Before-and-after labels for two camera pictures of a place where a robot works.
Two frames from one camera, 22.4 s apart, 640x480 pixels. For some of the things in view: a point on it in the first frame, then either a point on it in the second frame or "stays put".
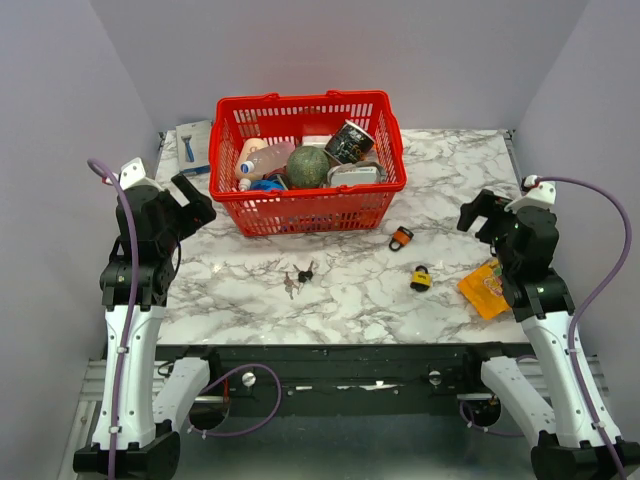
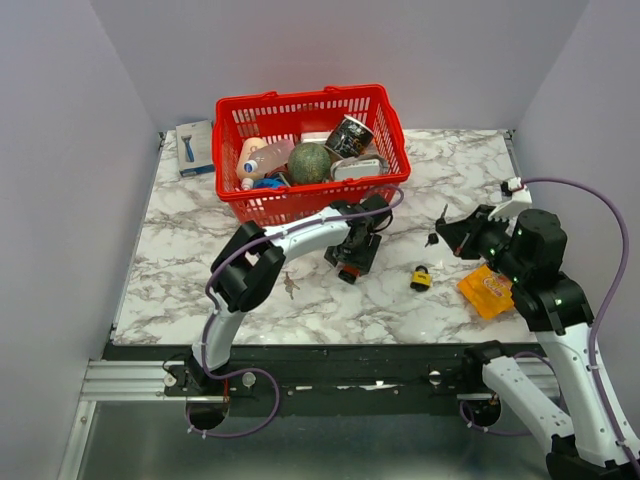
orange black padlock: x=400 y=238 → x=349 y=274
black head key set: x=304 y=276 → x=433 y=237
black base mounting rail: x=343 y=379 stays put
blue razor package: x=194 y=147 stays put
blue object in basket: x=267 y=185 stays put
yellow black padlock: x=421 y=279 stays put
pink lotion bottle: x=266 y=161 stays put
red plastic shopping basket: x=288 y=117 stays put
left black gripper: x=196 y=213 → x=362 y=260
